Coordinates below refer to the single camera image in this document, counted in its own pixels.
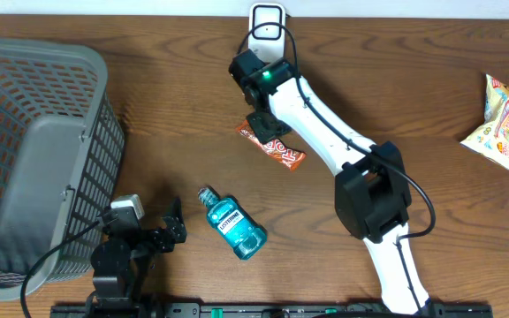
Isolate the white barcode scanner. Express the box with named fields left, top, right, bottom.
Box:
left=247, top=3, right=286, bottom=63

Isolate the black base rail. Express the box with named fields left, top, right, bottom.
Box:
left=49, top=300, right=494, bottom=318

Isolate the grey plastic shopping basket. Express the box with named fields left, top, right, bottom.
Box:
left=0, top=38, right=125, bottom=301

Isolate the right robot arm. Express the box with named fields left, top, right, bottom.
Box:
left=229, top=49, right=429, bottom=314

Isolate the wet wipes packet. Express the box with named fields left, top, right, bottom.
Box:
left=460, top=74, right=509, bottom=170

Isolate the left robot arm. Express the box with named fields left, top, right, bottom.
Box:
left=85, top=194, right=187, bottom=317

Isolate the orange Top snack bar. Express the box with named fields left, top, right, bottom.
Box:
left=236, top=120, right=306, bottom=171

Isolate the blue Listerine mouthwash bottle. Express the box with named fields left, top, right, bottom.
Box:
left=198, top=187, right=267, bottom=261

